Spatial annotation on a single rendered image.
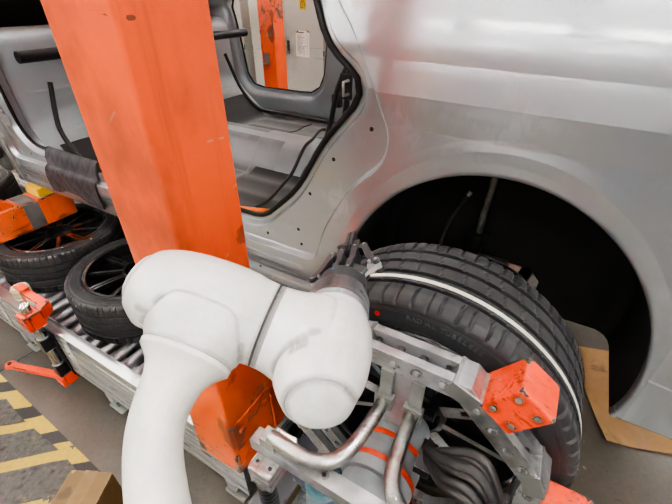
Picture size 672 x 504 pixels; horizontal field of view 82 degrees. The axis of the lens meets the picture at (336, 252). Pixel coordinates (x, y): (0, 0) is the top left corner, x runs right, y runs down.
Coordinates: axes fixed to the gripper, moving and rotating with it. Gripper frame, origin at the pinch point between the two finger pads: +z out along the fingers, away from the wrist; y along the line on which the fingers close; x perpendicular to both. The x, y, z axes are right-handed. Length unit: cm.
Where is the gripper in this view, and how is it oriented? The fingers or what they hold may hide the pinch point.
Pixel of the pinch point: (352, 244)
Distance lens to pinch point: 75.4
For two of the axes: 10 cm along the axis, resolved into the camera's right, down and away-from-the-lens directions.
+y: 9.2, -2.9, -2.6
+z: 1.3, -4.1, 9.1
